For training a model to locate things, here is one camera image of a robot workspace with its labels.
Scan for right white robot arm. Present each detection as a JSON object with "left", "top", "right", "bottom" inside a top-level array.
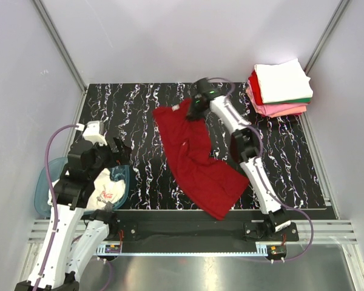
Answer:
[{"left": 186, "top": 78, "right": 291, "bottom": 241}]

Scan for left aluminium corner post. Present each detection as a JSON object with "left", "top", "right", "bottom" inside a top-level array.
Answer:
[{"left": 32, "top": 0, "right": 88, "bottom": 93}]

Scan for dark red t shirt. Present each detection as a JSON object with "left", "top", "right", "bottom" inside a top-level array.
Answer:
[{"left": 152, "top": 99, "right": 249, "bottom": 220}]

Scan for white t shirt in basket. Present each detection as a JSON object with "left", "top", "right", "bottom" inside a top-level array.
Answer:
[{"left": 47, "top": 168, "right": 128, "bottom": 212}]

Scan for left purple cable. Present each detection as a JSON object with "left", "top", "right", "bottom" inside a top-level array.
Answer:
[{"left": 32, "top": 124, "right": 118, "bottom": 291}]

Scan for white slotted cable duct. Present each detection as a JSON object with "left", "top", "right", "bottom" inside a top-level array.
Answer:
[{"left": 94, "top": 243, "right": 268, "bottom": 256}]

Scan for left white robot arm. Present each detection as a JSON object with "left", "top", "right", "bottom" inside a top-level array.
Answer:
[{"left": 15, "top": 121, "right": 131, "bottom": 290}]

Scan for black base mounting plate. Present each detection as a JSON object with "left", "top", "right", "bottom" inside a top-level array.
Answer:
[{"left": 113, "top": 210, "right": 299, "bottom": 243}]

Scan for folded pink t shirt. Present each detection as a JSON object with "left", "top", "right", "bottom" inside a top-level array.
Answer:
[{"left": 246, "top": 87, "right": 308, "bottom": 118}]

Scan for blue plastic basket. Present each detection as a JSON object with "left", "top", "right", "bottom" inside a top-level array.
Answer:
[{"left": 34, "top": 166, "right": 133, "bottom": 217}]

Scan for folded green t shirt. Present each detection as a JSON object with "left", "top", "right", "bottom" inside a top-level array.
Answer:
[{"left": 263, "top": 98, "right": 312, "bottom": 105}]

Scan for folded salmon t shirt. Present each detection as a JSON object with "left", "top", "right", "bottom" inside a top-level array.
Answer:
[{"left": 254, "top": 104, "right": 306, "bottom": 118}]

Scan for folded white t shirt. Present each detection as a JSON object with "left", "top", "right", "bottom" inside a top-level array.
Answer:
[{"left": 254, "top": 58, "right": 313, "bottom": 103}]

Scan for black marbled table mat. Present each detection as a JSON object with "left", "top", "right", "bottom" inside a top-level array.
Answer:
[{"left": 78, "top": 83, "right": 335, "bottom": 219}]

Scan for folded red t shirt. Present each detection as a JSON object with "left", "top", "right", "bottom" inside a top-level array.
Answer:
[{"left": 248, "top": 70, "right": 263, "bottom": 105}]

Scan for right aluminium corner post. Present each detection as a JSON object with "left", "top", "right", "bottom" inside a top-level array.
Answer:
[{"left": 305, "top": 0, "right": 351, "bottom": 75}]

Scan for purple cable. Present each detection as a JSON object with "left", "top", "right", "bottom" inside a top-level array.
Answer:
[
  {"left": 32, "top": 124, "right": 118, "bottom": 291},
  {"left": 207, "top": 77, "right": 315, "bottom": 264}
]

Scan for aluminium corner post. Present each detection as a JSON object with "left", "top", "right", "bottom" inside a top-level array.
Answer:
[
  {"left": 32, "top": 0, "right": 88, "bottom": 93},
  {"left": 305, "top": 0, "right": 351, "bottom": 75}
]

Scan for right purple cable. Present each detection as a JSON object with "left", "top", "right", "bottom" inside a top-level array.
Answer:
[{"left": 207, "top": 77, "right": 315, "bottom": 264}]

